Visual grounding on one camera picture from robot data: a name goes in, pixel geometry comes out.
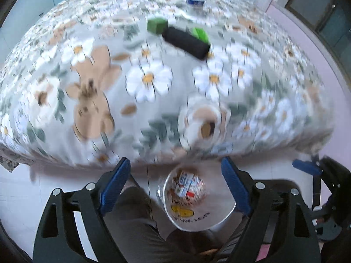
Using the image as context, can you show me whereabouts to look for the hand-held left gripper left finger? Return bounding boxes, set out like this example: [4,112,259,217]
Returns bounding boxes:
[33,157,131,263]

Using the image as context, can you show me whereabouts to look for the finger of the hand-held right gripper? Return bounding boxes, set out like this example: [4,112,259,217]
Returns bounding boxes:
[292,155,323,176]

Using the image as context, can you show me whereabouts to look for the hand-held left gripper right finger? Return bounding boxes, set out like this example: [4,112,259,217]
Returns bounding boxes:
[221,156,321,263]

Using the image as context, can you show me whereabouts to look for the white trash bin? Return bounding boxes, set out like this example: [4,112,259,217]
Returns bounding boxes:
[158,164,238,231]

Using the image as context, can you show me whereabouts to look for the large white box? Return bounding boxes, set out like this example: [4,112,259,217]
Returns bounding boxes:
[175,171,193,196]

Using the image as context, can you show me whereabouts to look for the floral blanket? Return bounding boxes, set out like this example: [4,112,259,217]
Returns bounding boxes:
[0,0,336,169]

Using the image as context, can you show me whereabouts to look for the black cylinder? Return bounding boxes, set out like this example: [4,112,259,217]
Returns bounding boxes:
[162,27,211,60]

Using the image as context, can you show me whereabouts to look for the green block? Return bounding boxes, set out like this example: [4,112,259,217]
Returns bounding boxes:
[147,18,168,36]
[192,27,210,45]

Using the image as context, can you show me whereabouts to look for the window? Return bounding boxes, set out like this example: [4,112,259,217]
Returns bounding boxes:
[285,0,351,58]

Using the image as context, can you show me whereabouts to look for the white and blue jar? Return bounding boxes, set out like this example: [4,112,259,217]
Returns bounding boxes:
[186,0,205,16]

